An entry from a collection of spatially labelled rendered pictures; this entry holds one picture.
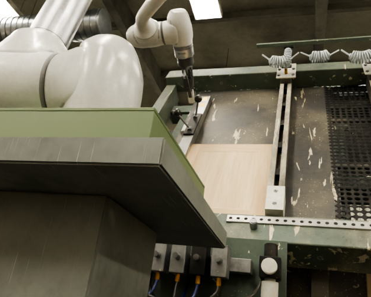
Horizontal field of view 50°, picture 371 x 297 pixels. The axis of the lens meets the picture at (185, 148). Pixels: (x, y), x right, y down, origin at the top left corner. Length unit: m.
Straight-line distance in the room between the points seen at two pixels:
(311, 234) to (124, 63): 0.79
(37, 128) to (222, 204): 0.95
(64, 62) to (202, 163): 0.97
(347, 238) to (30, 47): 1.01
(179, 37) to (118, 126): 1.24
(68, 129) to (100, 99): 0.18
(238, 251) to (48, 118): 0.81
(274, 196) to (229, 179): 0.25
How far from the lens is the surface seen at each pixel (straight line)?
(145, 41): 1.80
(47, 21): 1.05
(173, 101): 2.35
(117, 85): 0.81
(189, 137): 1.85
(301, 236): 1.30
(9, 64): 0.92
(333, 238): 1.30
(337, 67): 2.30
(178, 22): 1.78
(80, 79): 0.82
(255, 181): 1.56
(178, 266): 1.21
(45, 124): 0.65
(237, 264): 1.23
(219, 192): 1.53
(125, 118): 0.58
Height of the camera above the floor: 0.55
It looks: 24 degrees up
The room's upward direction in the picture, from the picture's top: 8 degrees clockwise
